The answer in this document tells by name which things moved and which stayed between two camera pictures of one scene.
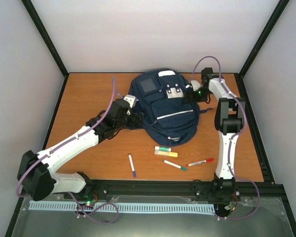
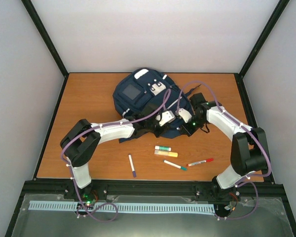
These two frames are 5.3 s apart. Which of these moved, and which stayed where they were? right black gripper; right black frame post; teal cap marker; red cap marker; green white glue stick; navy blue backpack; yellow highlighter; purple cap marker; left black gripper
Moved: navy blue backpack; right black gripper; left black gripper
Stayed: green white glue stick; right black frame post; yellow highlighter; purple cap marker; teal cap marker; red cap marker
